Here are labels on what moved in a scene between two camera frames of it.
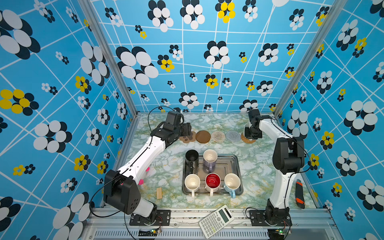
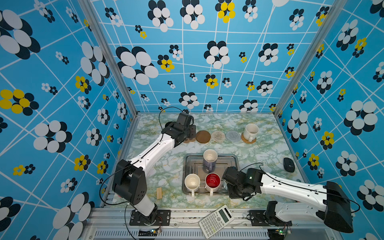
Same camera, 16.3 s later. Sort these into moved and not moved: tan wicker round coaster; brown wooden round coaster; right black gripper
Moved: right black gripper
Not moved: brown wooden round coaster; tan wicker round coaster
